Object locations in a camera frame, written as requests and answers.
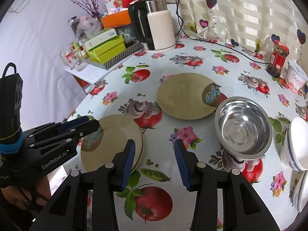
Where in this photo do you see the purple dried branch decoration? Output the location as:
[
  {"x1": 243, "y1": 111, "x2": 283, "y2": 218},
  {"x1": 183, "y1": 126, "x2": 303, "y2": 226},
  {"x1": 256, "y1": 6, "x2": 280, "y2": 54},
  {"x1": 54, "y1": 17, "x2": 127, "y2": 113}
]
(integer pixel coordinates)
[{"x1": 39, "y1": 0, "x2": 107, "y2": 20}]

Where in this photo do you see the orange box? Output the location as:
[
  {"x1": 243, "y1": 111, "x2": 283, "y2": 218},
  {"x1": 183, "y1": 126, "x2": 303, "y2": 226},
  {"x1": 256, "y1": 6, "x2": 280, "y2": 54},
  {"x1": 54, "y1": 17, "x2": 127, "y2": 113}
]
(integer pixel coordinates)
[{"x1": 100, "y1": 10, "x2": 132, "y2": 28}]

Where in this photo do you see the white and green small box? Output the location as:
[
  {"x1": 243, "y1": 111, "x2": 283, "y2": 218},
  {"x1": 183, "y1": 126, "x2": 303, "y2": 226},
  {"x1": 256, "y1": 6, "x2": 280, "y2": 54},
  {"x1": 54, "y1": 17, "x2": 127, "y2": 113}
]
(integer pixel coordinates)
[{"x1": 84, "y1": 28, "x2": 119, "y2": 51}]

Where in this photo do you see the black power cable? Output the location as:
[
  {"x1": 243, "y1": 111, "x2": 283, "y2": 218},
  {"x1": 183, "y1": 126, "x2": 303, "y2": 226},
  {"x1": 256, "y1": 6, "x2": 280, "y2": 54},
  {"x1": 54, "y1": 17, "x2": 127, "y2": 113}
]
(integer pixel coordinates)
[{"x1": 176, "y1": 0, "x2": 270, "y2": 64}]

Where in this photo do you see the white electric kettle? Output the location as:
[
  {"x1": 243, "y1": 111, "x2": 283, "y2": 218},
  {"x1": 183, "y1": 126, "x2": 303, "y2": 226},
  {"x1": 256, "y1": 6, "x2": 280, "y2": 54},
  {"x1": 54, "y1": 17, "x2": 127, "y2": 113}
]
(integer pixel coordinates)
[{"x1": 128, "y1": 0, "x2": 177, "y2": 54}]

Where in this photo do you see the dark lidded bottle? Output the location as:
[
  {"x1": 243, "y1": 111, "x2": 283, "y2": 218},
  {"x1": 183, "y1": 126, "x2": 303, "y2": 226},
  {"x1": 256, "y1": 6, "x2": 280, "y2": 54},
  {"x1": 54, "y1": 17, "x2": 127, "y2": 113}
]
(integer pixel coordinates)
[{"x1": 68, "y1": 17, "x2": 80, "y2": 37}]

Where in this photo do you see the floral fruit print tablecloth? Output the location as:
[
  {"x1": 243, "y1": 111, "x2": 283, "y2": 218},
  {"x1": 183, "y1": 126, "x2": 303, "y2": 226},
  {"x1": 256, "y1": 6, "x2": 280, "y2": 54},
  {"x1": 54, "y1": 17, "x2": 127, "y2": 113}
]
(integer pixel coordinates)
[{"x1": 64, "y1": 36, "x2": 308, "y2": 231}]

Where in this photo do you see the clear glass cup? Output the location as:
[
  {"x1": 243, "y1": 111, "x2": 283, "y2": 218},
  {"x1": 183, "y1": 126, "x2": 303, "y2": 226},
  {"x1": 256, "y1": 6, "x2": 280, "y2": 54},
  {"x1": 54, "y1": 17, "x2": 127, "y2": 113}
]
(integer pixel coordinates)
[{"x1": 65, "y1": 56, "x2": 87, "y2": 72}]

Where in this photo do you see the glass jar with red label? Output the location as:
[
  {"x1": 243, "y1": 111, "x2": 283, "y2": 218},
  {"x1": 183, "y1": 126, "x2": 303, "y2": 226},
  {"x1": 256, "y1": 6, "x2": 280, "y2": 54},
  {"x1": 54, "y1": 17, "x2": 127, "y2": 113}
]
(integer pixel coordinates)
[{"x1": 266, "y1": 40, "x2": 289, "y2": 78}]

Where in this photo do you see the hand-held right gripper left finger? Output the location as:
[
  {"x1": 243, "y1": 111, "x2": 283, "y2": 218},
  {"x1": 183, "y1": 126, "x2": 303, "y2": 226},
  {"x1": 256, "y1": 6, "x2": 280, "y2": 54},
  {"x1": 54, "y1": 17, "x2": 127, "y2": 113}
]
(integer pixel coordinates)
[{"x1": 29, "y1": 139, "x2": 136, "y2": 231}]

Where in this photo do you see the stainless steel bowl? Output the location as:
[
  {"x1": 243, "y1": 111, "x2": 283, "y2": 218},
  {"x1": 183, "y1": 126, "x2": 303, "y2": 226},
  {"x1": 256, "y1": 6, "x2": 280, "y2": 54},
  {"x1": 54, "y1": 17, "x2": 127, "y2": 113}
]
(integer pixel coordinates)
[{"x1": 215, "y1": 96, "x2": 273, "y2": 161}]

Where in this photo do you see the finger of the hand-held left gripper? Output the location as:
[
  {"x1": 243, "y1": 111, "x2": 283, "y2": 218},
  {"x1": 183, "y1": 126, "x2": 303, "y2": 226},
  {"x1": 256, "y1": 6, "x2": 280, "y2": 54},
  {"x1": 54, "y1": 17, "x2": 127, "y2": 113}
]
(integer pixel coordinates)
[
  {"x1": 23, "y1": 115, "x2": 96, "y2": 140},
  {"x1": 24, "y1": 119, "x2": 100, "y2": 151}
]

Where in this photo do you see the cream curtain with heart print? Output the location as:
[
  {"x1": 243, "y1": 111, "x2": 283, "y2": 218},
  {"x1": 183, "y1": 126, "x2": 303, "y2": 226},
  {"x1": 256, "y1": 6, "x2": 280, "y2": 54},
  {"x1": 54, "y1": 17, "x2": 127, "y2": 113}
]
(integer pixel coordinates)
[{"x1": 173, "y1": 0, "x2": 308, "y2": 64}]

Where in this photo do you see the white paper sheet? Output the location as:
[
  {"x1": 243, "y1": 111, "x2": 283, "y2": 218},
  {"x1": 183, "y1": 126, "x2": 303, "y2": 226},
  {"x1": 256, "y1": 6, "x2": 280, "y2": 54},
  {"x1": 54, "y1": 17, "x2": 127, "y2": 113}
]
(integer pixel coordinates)
[{"x1": 64, "y1": 63, "x2": 108, "y2": 85}]

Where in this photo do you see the clear plastic bag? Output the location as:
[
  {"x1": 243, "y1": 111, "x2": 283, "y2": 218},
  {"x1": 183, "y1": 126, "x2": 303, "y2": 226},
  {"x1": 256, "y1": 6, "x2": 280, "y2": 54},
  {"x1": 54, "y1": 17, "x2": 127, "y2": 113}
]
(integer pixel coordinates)
[{"x1": 75, "y1": 16, "x2": 103, "y2": 42}]

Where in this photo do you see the white yogurt tub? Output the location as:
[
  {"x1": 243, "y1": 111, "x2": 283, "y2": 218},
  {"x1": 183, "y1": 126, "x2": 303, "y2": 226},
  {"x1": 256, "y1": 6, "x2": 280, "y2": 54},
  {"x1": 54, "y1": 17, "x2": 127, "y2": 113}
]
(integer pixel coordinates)
[{"x1": 286, "y1": 60, "x2": 308, "y2": 94}]

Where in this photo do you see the white bowl with blue stripe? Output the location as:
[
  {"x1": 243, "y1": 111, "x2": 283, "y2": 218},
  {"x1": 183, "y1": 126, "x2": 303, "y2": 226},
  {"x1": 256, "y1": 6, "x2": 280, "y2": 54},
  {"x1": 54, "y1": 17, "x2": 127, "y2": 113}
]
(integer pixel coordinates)
[
  {"x1": 292, "y1": 171, "x2": 308, "y2": 213},
  {"x1": 280, "y1": 117, "x2": 308, "y2": 172}
]

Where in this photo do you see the person's left hand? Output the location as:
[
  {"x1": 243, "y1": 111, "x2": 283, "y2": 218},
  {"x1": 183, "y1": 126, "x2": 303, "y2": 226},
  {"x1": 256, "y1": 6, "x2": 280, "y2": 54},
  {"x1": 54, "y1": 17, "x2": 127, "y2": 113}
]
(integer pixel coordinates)
[{"x1": 0, "y1": 178, "x2": 52, "y2": 211}]

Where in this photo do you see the tan plate with fish print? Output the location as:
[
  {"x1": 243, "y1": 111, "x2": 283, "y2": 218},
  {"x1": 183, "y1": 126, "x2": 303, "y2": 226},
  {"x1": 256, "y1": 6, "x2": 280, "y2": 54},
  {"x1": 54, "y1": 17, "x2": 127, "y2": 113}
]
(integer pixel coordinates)
[
  {"x1": 157, "y1": 73, "x2": 228, "y2": 120},
  {"x1": 80, "y1": 115, "x2": 143, "y2": 174},
  {"x1": 131, "y1": 123, "x2": 145, "y2": 174}
]

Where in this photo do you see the striped tray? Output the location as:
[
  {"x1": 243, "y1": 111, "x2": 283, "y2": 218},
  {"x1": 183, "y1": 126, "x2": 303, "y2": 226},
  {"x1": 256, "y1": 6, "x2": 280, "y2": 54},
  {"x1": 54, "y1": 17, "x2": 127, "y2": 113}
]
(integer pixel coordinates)
[{"x1": 87, "y1": 40, "x2": 145, "y2": 71}]

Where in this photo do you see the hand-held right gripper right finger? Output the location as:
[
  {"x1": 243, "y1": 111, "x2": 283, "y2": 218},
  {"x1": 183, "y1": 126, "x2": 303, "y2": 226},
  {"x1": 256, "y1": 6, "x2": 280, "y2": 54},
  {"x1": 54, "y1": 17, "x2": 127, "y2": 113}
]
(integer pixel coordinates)
[{"x1": 173, "y1": 138, "x2": 281, "y2": 231}]

